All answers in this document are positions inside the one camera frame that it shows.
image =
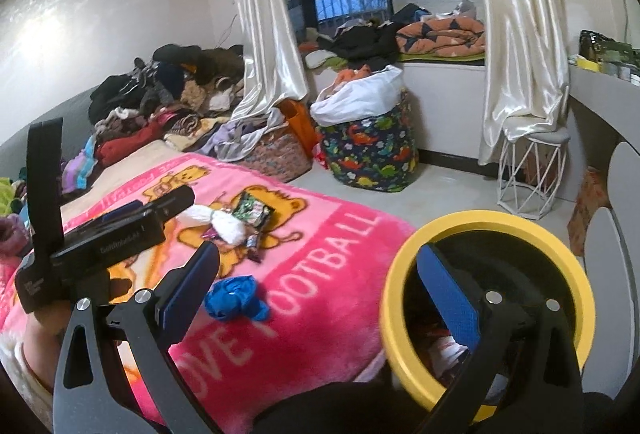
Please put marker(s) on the large white plastic bag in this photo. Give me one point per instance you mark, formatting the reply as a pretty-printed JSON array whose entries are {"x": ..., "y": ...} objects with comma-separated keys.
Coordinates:
[{"x": 360, "y": 99}]

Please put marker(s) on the pile of clothes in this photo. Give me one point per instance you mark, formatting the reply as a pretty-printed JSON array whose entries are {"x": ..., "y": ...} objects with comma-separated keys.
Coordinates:
[{"x": 165, "y": 79}]

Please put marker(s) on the small red bag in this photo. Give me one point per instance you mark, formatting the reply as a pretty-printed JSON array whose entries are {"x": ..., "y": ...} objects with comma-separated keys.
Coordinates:
[{"x": 320, "y": 159}]

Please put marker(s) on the orange patterned quilt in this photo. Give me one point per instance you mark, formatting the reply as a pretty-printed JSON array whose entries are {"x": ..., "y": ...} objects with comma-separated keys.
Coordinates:
[{"x": 440, "y": 37}]

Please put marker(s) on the orange cloth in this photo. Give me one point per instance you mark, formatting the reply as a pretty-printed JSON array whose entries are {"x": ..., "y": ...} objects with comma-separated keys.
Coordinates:
[{"x": 350, "y": 77}]

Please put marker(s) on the green mat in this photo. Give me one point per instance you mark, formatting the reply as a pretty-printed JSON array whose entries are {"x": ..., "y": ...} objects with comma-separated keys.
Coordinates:
[{"x": 450, "y": 59}]

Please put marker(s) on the yellow rimmed black bin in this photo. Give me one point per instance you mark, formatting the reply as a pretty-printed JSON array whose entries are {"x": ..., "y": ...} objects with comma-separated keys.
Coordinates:
[{"x": 400, "y": 314}]

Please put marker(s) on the pink printed blanket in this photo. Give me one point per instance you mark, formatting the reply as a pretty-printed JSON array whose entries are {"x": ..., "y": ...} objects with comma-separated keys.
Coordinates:
[{"x": 310, "y": 274}]

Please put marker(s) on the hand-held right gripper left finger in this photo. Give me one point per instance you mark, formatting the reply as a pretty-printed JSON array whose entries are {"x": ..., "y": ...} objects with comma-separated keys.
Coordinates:
[{"x": 187, "y": 286}]

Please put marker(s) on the grey bed headboard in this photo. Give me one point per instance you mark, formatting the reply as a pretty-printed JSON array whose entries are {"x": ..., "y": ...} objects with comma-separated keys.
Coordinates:
[{"x": 75, "y": 114}]

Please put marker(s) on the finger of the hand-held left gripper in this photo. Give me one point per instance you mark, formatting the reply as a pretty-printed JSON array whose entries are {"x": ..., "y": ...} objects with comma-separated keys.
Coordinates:
[
  {"x": 170, "y": 201},
  {"x": 122, "y": 211}
]

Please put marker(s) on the white desk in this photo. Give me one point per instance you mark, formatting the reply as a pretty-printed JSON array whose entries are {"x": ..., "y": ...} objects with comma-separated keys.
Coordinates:
[{"x": 600, "y": 114}]

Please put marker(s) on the brown patterned fabric bag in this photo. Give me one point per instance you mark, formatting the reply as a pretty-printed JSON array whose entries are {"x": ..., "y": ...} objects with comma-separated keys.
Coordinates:
[{"x": 280, "y": 154}]

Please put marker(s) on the orange tote bag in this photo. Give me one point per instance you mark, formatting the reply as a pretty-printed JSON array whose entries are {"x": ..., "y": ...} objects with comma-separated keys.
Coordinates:
[{"x": 300, "y": 129}]

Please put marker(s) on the white pillow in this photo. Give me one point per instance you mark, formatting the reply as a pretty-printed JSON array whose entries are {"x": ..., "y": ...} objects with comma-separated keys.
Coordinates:
[{"x": 317, "y": 59}]

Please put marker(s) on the person's left hand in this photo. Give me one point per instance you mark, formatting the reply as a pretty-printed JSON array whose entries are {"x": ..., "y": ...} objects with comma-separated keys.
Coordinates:
[{"x": 45, "y": 339}]

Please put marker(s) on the blue glove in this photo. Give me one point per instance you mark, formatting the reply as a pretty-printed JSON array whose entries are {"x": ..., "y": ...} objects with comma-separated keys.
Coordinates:
[{"x": 230, "y": 299}]

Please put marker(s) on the white printed plastic bag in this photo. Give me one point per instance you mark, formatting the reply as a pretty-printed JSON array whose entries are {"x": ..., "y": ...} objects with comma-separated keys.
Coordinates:
[{"x": 450, "y": 356}]

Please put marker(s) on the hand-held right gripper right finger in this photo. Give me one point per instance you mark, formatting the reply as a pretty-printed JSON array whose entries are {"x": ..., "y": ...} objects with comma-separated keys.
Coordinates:
[{"x": 450, "y": 294}]

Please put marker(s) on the dark blue garment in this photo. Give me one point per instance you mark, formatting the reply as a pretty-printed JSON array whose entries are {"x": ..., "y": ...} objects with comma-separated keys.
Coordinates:
[{"x": 410, "y": 12}]

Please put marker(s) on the dark green snack packet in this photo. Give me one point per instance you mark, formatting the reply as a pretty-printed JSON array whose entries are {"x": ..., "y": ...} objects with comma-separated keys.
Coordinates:
[{"x": 250, "y": 209}]

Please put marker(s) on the cream satin curtain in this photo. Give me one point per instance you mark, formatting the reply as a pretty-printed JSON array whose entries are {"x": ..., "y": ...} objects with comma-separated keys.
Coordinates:
[
  {"x": 260, "y": 14},
  {"x": 520, "y": 39}
]

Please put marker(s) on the purple candy wrapper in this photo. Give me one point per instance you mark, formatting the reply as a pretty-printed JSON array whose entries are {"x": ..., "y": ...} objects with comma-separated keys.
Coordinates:
[{"x": 252, "y": 246}]

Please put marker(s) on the red plastic bag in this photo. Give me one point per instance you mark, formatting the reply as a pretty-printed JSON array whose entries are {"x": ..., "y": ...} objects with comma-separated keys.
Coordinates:
[{"x": 432, "y": 330}]

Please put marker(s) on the dinosaur print fabric basket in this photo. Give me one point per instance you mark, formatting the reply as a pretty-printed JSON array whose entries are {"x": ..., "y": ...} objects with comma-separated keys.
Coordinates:
[{"x": 370, "y": 149}]

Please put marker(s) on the beige bed sheet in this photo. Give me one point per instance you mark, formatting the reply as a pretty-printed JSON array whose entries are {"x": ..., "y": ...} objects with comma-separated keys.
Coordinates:
[{"x": 125, "y": 164}]

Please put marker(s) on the black jacket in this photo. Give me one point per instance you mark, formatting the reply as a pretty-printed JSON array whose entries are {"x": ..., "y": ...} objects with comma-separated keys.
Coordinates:
[{"x": 360, "y": 42}]

